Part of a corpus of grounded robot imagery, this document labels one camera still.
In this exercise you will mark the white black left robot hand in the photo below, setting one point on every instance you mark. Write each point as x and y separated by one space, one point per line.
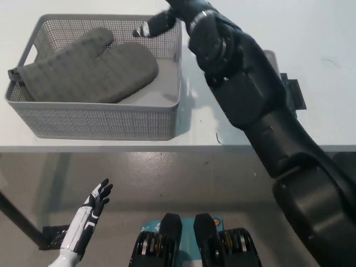
86 219

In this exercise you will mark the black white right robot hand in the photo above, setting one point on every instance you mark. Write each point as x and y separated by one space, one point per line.
167 22

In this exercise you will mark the grey quilted oven glove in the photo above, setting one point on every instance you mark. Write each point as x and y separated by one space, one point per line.
91 72

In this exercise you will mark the black table foot plate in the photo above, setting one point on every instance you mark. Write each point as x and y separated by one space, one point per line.
53 237

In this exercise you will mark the black table leg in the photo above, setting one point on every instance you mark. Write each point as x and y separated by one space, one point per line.
20 217

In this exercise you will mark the large grey perforated basket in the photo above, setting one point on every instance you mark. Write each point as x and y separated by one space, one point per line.
111 122

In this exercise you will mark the black thread scrap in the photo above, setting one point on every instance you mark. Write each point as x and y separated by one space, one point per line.
218 138

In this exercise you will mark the thin curved black thread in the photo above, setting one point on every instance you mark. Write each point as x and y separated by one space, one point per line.
329 61

